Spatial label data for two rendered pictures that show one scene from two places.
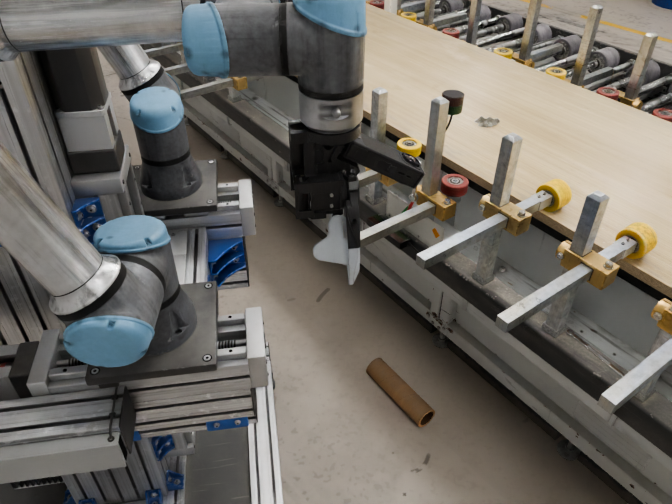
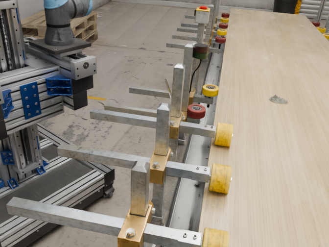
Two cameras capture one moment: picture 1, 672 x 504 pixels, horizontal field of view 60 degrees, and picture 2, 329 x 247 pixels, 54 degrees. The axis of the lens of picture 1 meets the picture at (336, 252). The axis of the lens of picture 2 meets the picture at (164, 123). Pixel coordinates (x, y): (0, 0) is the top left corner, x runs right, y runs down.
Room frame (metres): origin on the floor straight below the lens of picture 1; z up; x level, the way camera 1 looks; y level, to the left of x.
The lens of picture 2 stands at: (0.51, -1.16, 1.53)
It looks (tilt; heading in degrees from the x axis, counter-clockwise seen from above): 29 degrees down; 46
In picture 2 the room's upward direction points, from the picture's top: 4 degrees clockwise
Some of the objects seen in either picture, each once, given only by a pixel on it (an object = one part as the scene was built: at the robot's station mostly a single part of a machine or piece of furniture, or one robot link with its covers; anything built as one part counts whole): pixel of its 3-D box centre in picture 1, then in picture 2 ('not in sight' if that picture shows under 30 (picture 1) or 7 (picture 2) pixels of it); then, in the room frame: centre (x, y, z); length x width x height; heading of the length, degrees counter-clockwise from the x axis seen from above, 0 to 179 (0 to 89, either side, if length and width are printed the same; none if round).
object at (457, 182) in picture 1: (452, 195); (195, 118); (1.48, -0.35, 0.85); 0.08 x 0.08 x 0.11
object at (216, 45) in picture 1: (239, 35); not in sight; (0.66, 0.11, 1.61); 0.11 x 0.11 x 0.08; 2
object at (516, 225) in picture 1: (503, 213); (174, 123); (1.26, -0.44, 0.95); 0.14 x 0.06 x 0.05; 36
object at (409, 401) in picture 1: (399, 391); not in sight; (1.38, -0.24, 0.04); 0.30 x 0.08 x 0.08; 36
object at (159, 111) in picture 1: (159, 122); (58, 8); (1.26, 0.42, 1.21); 0.13 x 0.12 x 0.14; 16
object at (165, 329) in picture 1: (150, 306); not in sight; (0.76, 0.34, 1.09); 0.15 x 0.15 x 0.10
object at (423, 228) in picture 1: (413, 221); not in sight; (1.49, -0.24, 0.75); 0.26 x 0.01 x 0.10; 36
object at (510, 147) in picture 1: (496, 215); (174, 125); (1.27, -0.43, 0.93); 0.04 x 0.04 x 0.48; 36
